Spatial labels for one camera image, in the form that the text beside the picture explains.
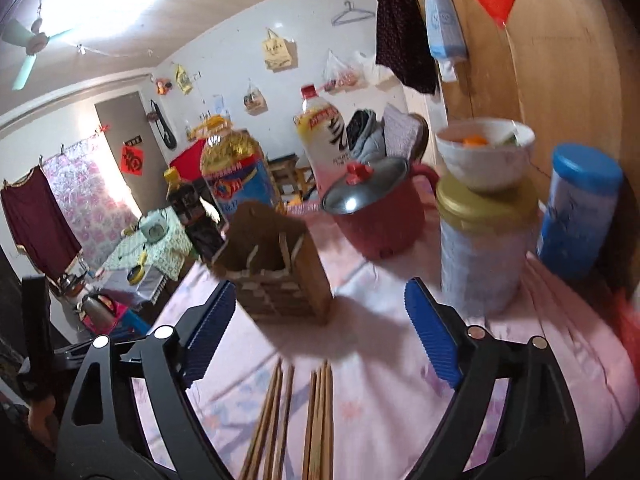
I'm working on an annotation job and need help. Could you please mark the blue canister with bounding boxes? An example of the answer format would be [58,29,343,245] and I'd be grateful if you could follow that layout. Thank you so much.
[536,143,625,281]

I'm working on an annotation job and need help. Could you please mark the grey door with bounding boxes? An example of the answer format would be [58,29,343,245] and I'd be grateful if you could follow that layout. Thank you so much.
[95,91,168,211]

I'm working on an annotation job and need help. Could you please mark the pink tablecloth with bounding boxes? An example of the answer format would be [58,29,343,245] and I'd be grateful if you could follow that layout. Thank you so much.
[132,180,640,480]

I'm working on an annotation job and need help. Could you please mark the red cooking pot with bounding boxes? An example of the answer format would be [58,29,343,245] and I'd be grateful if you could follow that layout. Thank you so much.
[320,160,441,261]

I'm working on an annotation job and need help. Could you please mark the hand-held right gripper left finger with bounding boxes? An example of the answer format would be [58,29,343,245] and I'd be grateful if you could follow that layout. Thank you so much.
[55,280,237,480]

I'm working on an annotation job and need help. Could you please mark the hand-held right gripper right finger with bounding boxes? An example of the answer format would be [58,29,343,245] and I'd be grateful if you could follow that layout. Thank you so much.
[404,276,586,480]

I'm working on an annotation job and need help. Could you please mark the metal teapot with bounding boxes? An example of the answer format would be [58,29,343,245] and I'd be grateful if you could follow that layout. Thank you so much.
[57,270,88,296]

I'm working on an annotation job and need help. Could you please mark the black hanging bag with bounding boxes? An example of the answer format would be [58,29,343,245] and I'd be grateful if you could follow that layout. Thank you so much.
[150,100,177,150]

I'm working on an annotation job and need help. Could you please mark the floral curtain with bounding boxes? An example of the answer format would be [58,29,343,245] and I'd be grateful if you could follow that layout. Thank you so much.
[42,135,141,271]

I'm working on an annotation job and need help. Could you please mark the steel electric kettle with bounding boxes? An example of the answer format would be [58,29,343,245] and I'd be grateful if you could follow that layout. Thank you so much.
[80,292,118,333]

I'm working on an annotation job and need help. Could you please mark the pink drink bottle red cap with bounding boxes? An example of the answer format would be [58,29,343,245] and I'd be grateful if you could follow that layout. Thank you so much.
[293,85,358,193]

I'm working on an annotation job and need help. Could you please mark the tin can gold lid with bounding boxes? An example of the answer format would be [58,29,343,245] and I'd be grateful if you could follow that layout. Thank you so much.
[435,175,541,317]

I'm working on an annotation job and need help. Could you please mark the maroon garment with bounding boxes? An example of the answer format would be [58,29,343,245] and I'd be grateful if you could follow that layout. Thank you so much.
[0,166,83,278]

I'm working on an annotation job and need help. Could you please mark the white ceiling cable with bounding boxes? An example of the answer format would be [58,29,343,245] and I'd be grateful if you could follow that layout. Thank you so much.
[75,44,153,59]

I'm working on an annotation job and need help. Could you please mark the wire clothes hanger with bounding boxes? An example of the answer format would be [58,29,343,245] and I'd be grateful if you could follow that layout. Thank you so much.
[331,1,376,27]

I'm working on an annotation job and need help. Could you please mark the rattan chair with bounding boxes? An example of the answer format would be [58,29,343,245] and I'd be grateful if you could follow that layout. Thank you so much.
[410,112,431,161]

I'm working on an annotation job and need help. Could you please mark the clear plastic bag red contents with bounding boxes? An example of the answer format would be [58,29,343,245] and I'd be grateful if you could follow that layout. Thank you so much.
[322,50,366,92]

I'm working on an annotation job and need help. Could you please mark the yellow tote bag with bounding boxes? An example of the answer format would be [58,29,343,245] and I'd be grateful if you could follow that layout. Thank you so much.
[262,27,296,71]

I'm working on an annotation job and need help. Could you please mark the dark dotted garment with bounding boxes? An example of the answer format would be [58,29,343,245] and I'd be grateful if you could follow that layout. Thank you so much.
[374,0,438,95]

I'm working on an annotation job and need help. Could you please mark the table with green floral cloth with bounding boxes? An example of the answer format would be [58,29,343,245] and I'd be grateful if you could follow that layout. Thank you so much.
[102,207,201,306]

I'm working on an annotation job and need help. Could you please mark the wooden chopstick holder box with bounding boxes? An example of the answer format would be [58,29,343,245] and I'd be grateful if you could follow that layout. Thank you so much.
[207,201,333,326]

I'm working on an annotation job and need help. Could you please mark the clear plastic bag of food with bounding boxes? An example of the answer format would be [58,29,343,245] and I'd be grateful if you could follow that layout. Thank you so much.
[243,82,263,113]

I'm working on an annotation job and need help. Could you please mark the cooking oil bottle yellow handle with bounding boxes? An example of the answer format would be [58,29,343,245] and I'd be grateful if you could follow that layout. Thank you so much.
[187,115,283,221]

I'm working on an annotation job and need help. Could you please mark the dark soy sauce bottle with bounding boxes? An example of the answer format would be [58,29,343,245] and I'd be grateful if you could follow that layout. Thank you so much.
[164,167,228,263]

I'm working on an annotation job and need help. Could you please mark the blue and white plastic bag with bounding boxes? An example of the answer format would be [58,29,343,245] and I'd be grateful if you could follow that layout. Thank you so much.
[424,0,468,83]

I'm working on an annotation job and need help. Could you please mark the bunch of wooden chopsticks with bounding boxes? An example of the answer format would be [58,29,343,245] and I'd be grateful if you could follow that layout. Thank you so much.
[239,359,335,480]

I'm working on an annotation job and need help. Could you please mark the pale green ceiling fan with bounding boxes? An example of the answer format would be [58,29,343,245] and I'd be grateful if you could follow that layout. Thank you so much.
[0,17,76,92]

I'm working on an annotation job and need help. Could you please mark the red door sticker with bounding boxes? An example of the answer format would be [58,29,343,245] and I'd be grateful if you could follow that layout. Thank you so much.
[121,144,145,176]

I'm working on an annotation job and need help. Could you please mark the patterned cushion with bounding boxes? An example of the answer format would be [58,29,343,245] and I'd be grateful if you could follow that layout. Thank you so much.
[382,102,426,161]

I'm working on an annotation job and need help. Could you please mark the red cloth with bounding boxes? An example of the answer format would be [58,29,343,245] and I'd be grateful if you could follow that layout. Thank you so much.
[169,145,206,181]

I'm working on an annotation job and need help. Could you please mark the low wooden stool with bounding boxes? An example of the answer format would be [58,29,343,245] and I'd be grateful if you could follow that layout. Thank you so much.
[267,157,311,201]

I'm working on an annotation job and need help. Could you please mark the blue plastic stool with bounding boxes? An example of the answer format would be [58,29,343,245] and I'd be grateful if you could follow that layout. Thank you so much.
[107,305,151,341]

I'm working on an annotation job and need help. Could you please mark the pale green rice cooker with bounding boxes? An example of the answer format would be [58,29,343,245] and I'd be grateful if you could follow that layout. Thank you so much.
[139,212,168,243]

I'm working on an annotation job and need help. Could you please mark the white bowl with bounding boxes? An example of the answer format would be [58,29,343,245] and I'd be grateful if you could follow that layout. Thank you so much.
[435,117,536,193]

